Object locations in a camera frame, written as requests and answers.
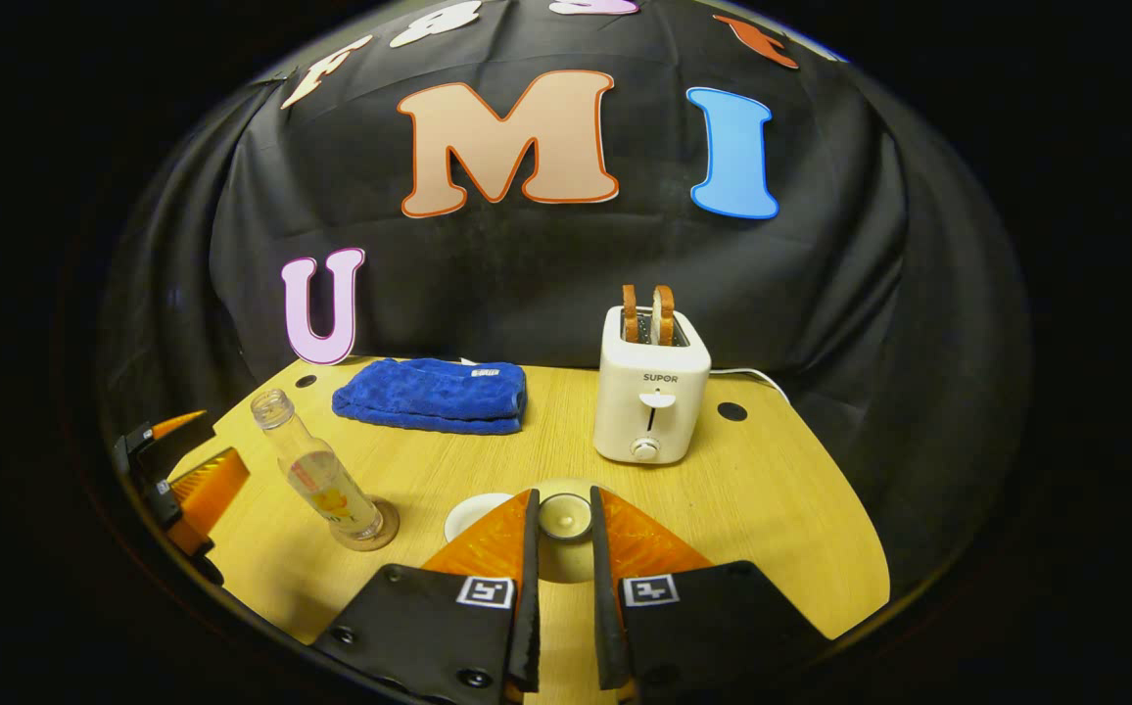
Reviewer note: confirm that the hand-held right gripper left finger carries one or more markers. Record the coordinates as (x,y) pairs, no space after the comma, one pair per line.
(530,607)

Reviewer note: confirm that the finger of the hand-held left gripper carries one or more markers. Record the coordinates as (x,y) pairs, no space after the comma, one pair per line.
(209,490)
(140,448)

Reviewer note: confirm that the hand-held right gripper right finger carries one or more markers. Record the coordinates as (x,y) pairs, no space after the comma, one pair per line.
(605,607)

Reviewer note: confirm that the white teacup lid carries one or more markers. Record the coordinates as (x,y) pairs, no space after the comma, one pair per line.
(566,516)

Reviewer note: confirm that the white teacup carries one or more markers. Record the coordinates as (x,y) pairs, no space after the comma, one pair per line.
(475,514)

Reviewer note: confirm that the clear water bottle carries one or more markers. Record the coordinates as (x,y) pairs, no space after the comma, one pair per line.
(326,480)

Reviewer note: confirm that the brown round coaster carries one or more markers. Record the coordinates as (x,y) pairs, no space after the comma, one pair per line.
(388,534)

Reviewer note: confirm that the white toaster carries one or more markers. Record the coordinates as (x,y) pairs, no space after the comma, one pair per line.
(649,392)

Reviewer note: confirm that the blue folded towel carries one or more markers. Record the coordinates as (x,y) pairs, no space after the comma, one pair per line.
(434,397)

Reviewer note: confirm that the black backdrop cloth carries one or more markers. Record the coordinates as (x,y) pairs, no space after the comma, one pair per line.
(546,274)

